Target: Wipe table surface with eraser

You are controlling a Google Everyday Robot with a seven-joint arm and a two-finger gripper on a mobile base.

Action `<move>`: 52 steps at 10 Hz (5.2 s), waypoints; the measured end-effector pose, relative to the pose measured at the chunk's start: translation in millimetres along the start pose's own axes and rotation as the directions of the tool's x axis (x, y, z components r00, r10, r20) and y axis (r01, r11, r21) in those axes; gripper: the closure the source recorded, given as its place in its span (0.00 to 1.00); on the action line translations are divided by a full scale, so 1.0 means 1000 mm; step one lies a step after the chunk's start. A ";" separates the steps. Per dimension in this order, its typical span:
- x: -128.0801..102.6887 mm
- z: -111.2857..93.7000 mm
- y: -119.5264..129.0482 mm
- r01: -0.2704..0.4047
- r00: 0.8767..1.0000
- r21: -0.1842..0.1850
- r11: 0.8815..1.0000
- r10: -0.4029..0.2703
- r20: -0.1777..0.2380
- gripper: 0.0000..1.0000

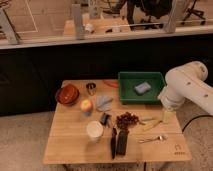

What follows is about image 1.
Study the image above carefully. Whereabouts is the yellow banana piece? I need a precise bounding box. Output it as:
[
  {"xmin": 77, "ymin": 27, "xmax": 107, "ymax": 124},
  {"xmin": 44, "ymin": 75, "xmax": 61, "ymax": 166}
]
[{"xmin": 143, "ymin": 120, "xmax": 160, "ymax": 131}]

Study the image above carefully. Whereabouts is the black binder clip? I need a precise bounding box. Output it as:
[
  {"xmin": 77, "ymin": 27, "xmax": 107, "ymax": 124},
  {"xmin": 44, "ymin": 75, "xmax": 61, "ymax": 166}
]
[{"xmin": 100, "ymin": 113, "xmax": 111, "ymax": 126}]

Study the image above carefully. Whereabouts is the black eraser block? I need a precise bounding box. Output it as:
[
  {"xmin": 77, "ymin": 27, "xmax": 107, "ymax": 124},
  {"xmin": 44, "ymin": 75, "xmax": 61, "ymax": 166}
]
[{"xmin": 116, "ymin": 130, "xmax": 128, "ymax": 155}]

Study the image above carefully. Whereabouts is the green plastic tray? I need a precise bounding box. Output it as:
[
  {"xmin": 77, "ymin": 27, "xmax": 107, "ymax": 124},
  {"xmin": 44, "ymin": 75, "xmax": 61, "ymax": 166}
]
[{"xmin": 118, "ymin": 72, "xmax": 166, "ymax": 104}]

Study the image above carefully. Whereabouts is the brown wooden bowl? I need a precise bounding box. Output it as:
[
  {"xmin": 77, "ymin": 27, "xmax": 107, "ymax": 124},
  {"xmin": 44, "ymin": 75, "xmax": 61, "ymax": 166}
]
[{"xmin": 55, "ymin": 84, "xmax": 79, "ymax": 105}]

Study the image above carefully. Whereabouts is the white paper cup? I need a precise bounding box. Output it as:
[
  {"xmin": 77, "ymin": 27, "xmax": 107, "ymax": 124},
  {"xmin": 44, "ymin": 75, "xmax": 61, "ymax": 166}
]
[{"xmin": 86, "ymin": 121, "xmax": 104, "ymax": 142}]

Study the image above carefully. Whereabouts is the grey sponge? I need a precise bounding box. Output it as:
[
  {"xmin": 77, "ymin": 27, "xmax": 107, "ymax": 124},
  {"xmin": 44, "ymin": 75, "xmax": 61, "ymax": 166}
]
[{"xmin": 134, "ymin": 82, "xmax": 151, "ymax": 94}]

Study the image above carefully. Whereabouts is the red apple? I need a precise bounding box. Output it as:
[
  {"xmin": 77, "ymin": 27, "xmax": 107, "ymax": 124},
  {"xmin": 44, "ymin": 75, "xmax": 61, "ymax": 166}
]
[{"xmin": 80, "ymin": 99, "xmax": 93, "ymax": 112}]

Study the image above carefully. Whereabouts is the small metal cup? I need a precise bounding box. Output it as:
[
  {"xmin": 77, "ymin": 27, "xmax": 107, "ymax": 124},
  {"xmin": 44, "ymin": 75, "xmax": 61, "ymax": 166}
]
[{"xmin": 86, "ymin": 82, "xmax": 96, "ymax": 96}]

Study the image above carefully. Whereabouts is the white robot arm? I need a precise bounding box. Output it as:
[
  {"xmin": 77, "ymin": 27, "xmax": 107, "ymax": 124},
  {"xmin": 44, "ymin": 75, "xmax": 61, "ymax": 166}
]
[{"xmin": 158, "ymin": 61, "xmax": 213, "ymax": 116}]

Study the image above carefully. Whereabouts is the black cable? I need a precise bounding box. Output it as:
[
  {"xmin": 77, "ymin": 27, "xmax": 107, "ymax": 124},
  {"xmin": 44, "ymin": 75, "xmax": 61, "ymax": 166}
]
[{"xmin": 181, "ymin": 114, "xmax": 213, "ymax": 133}]

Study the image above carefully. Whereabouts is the light wooden background table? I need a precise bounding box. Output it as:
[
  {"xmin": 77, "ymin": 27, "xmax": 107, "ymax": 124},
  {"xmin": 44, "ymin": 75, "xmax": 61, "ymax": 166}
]
[{"xmin": 63, "ymin": 18, "xmax": 131, "ymax": 36}]

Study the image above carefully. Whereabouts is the grey folded cloth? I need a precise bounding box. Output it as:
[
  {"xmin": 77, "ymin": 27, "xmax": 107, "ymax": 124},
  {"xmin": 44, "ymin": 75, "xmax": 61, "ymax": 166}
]
[{"xmin": 96, "ymin": 95, "xmax": 113, "ymax": 112}]

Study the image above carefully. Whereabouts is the orange carrot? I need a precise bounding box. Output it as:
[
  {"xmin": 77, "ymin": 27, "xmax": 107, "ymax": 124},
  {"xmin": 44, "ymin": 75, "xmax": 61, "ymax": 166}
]
[{"xmin": 103, "ymin": 80, "xmax": 119, "ymax": 88}]

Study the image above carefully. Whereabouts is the black handled knife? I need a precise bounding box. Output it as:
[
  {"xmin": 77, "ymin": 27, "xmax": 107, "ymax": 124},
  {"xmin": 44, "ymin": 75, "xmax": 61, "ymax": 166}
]
[{"xmin": 110, "ymin": 127, "xmax": 117, "ymax": 159}]

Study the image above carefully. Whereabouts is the bunch of dark grapes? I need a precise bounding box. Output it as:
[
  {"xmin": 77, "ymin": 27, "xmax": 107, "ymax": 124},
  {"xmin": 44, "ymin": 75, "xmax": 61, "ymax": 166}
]
[{"xmin": 116, "ymin": 112, "xmax": 139, "ymax": 130}]

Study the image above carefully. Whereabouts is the black office chair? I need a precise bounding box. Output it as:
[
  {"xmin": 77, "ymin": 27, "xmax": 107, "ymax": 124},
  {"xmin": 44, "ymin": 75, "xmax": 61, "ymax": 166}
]
[{"xmin": 127, "ymin": 0, "xmax": 173, "ymax": 29}]

